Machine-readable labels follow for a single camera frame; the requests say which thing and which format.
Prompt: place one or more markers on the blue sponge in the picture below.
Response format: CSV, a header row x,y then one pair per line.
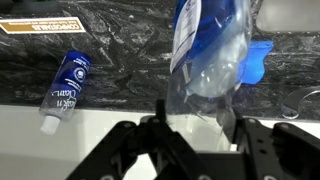
x,y
255,61

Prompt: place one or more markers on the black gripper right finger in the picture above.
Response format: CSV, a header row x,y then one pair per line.
x,y
273,150

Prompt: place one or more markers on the chrome gooseneck faucet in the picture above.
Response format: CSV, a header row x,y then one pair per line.
x,y
296,101

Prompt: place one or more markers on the compostables label sign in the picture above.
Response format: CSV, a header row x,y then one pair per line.
x,y
41,25

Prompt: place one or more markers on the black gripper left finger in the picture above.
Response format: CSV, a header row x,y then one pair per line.
x,y
146,146

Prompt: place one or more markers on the small blue soap bottle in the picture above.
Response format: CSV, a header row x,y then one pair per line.
x,y
65,86

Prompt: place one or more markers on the clear plastic bottle blue label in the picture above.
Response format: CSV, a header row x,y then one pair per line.
x,y
206,56

